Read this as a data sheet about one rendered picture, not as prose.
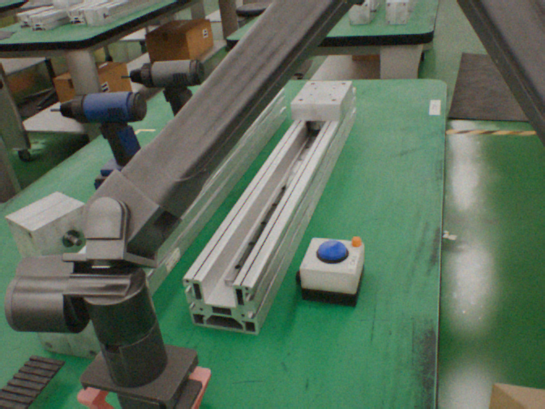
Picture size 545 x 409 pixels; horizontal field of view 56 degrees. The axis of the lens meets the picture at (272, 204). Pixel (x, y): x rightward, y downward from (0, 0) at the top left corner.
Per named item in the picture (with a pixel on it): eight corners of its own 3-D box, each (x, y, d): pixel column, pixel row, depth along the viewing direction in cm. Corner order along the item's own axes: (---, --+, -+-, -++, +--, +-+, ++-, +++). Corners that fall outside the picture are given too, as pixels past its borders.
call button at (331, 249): (343, 267, 73) (343, 256, 72) (315, 264, 74) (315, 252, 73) (348, 251, 76) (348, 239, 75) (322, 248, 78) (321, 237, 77)
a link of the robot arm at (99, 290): (130, 295, 43) (152, 256, 48) (53, 294, 44) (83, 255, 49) (147, 355, 47) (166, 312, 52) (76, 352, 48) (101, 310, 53)
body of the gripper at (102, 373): (118, 346, 57) (100, 294, 53) (201, 363, 54) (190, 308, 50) (82, 393, 52) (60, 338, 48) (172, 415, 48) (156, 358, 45)
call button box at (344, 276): (356, 307, 74) (355, 272, 71) (290, 299, 77) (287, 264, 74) (364, 273, 80) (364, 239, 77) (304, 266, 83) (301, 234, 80)
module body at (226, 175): (138, 316, 77) (124, 270, 72) (82, 307, 80) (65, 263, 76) (286, 118, 142) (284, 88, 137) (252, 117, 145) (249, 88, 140)
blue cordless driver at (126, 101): (155, 199, 108) (130, 98, 97) (69, 200, 112) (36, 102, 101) (167, 182, 115) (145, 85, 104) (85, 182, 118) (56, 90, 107)
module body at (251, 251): (259, 334, 71) (251, 286, 67) (193, 325, 74) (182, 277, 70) (356, 118, 136) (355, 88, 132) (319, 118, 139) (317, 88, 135)
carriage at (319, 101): (341, 133, 114) (339, 103, 111) (293, 131, 117) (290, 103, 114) (353, 107, 127) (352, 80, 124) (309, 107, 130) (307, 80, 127)
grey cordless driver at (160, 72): (210, 154, 126) (194, 64, 115) (133, 156, 129) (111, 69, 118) (217, 141, 132) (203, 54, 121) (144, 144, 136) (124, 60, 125)
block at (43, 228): (57, 282, 86) (39, 235, 81) (23, 261, 93) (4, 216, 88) (107, 252, 92) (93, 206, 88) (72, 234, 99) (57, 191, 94)
